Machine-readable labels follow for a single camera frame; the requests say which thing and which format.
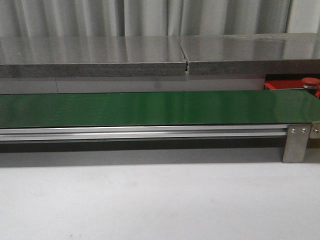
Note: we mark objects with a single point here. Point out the red mushroom push button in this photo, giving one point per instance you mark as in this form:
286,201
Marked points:
311,84

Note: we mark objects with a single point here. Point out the grey stone shelf slab left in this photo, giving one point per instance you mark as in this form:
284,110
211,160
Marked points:
98,56

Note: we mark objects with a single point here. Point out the grey stone shelf slab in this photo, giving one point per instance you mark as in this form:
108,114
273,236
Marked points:
257,54
98,56

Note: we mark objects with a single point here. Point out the red plastic tray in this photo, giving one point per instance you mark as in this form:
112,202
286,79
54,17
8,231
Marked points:
288,81

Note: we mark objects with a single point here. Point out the green conveyor belt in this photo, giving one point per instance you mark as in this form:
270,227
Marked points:
158,108

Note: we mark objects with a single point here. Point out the grey stone shelf slab right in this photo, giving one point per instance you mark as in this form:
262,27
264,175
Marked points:
257,54

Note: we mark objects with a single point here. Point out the grey curtain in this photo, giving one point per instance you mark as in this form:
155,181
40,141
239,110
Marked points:
89,18

